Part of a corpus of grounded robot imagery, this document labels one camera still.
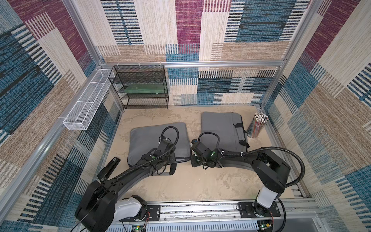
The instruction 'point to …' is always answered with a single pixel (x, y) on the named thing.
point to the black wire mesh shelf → (123, 75)
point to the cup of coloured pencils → (257, 124)
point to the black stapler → (106, 173)
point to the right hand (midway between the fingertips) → (194, 161)
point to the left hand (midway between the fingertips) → (172, 154)
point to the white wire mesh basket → (83, 112)
